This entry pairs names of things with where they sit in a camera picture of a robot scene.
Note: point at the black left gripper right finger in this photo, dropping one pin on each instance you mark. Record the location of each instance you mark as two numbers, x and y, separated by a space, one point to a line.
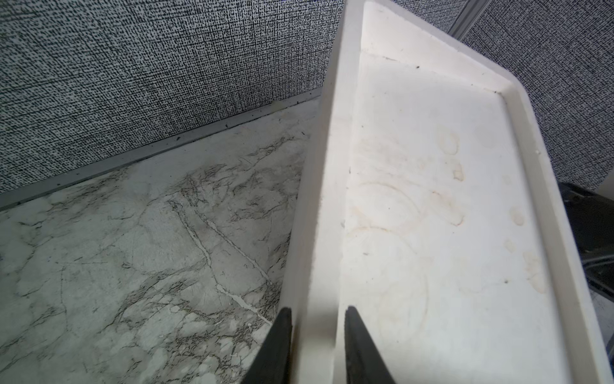
363 362

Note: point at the white drawer cabinet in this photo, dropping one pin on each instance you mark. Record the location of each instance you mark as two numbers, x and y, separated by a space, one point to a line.
428 202

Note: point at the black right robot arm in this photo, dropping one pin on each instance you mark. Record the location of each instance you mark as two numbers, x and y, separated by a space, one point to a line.
591 218

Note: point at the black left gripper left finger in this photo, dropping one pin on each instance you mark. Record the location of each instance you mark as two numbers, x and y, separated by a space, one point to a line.
272 362

